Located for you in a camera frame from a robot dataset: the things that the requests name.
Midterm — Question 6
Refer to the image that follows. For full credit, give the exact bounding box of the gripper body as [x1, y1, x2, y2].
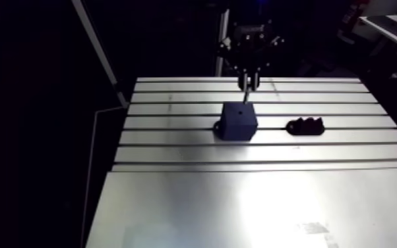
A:
[232, 20, 276, 70]

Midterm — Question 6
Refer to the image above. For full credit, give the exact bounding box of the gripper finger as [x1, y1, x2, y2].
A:
[251, 34, 286, 92]
[219, 40, 249, 92]

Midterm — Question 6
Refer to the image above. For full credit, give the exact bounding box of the dark blue-grey block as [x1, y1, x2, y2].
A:
[213, 102, 259, 142]

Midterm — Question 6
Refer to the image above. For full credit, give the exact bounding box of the black oval holder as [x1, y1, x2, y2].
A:
[285, 116, 326, 136]

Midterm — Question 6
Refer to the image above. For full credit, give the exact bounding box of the pale curved strip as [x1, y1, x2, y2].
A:
[80, 106, 127, 248]

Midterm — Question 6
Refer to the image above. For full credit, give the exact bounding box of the pale upright post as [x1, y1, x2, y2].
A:
[214, 8, 231, 77]

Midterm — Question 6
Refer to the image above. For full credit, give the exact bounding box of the pale slanted post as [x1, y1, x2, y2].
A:
[71, 0, 129, 109]

